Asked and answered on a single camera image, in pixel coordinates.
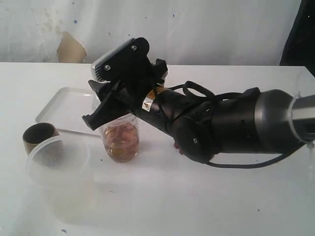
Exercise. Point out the dark curtain at right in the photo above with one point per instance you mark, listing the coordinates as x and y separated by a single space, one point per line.
299 49

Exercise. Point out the clear plastic shaker tumbler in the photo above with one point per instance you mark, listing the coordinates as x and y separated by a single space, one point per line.
129 118

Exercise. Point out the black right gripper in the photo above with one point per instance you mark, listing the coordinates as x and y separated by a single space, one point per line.
132 76

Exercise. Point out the small brown gold cup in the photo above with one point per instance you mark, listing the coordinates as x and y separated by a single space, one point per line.
38 133

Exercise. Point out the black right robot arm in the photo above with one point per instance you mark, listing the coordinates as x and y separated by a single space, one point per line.
233 130

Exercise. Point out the white rectangular plastic tray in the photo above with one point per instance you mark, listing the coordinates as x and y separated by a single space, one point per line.
66 108

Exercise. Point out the large translucent plastic container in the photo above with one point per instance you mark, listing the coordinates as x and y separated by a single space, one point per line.
60 169

